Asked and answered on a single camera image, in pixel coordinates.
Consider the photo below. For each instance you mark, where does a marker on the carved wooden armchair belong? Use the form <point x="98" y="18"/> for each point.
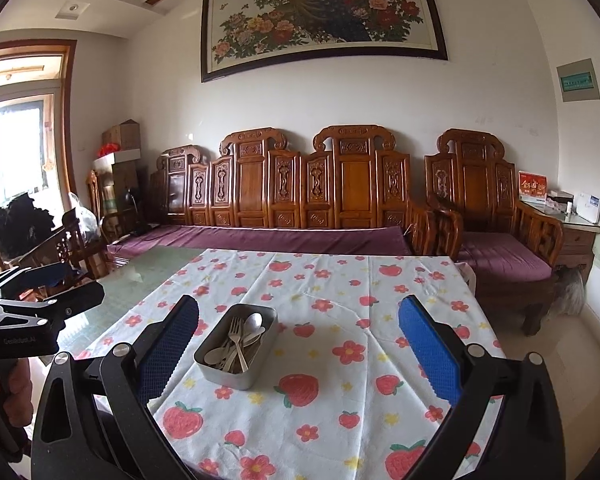
<point x="472" y="188"/>

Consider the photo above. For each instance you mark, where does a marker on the cream plastic fork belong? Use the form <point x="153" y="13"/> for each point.
<point x="227" y="357"/>

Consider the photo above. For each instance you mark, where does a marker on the wall electrical panel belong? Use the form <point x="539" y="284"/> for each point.
<point x="577" y="81"/>

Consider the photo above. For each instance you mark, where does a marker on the purple armchair cushion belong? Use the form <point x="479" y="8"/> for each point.
<point x="500" y="258"/>

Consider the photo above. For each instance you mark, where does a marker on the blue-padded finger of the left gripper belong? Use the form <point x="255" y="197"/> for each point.
<point x="15" y="281"/>

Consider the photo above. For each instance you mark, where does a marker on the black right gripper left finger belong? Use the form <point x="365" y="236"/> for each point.
<point x="93" y="419"/>

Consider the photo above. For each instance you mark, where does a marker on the red greeting card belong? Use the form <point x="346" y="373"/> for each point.
<point x="532" y="187"/>

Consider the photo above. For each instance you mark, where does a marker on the grey metal utensil tray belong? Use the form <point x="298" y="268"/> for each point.
<point x="255" y="355"/>

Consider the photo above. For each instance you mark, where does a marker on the strawberry flower print tablecloth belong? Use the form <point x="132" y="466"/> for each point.
<point x="341" y="394"/>

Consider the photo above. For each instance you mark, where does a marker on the wooden side table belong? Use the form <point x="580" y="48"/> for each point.
<point x="566" y="239"/>

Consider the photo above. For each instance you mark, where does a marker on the person's left hand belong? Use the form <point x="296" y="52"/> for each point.
<point x="18" y="403"/>

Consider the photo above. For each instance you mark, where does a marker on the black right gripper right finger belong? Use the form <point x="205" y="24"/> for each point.
<point x="526" y="441"/>

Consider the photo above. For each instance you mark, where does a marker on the cream plastic spoon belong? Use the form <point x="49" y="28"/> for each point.
<point x="213" y="356"/>

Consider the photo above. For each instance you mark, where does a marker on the smiley handle metal spoon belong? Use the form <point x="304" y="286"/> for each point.
<point x="252" y="337"/>

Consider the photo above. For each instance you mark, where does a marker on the framed peacock painting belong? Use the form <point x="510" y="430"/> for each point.
<point x="241" y="35"/>

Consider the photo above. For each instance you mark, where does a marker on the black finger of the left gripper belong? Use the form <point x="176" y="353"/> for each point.
<point x="69" y="303"/>

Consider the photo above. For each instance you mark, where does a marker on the long carved wooden sofa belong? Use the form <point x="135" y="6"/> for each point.
<point x="354" y="179"/>

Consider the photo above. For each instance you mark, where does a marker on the white plastic bag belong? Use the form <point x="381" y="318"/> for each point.
<point x="88" y="224"/>

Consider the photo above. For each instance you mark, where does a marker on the silver metal fork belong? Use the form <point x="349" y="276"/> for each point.
<point x="235" y="335"/>

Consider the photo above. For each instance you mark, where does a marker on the dark wooden chair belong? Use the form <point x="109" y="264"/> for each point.
<point x="86" y="253"/>

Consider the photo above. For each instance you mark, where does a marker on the stacked cardboard boxes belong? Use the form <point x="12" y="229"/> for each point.
<point x="114" y="175"/>

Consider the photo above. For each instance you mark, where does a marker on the plain metal spoon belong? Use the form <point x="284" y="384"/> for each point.
<point x="252" y="324"/>

